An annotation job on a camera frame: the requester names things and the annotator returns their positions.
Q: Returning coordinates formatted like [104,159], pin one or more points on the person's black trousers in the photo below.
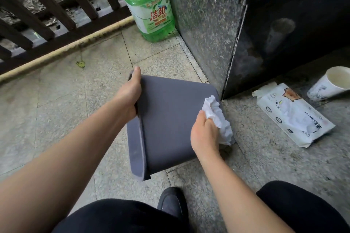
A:
[114,217]

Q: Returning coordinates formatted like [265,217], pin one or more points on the person's left forearm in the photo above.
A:
[60,164]

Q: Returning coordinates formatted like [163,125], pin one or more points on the person's left hand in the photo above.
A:
[128,96]

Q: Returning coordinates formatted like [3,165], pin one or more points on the dark wooden railing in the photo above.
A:
[68,36]

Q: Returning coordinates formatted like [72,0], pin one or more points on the green detergent bottle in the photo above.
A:
[150,14]

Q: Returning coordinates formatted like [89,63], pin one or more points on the person's right hand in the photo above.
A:
[205,137]

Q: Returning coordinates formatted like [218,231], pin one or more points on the white wet wipe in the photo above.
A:
[218,118]

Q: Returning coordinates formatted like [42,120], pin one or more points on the person's right forearm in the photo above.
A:
[238,200]

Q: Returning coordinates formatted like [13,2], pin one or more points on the grey plastic waste bin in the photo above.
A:
[166,126]

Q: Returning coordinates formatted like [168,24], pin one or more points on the beige pipe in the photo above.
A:
[63,50]

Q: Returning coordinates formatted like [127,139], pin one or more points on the white paper cup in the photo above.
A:
[322,88]

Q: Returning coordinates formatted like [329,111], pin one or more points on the yellow fallen leaf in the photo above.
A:
[80,64]

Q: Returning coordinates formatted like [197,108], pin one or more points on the dark granite pillar base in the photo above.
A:
[202,22]

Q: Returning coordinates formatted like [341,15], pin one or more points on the person's black shoe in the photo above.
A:
[172,202]

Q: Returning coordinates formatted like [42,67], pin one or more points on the white wet wipe pack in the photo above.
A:
[292,115]

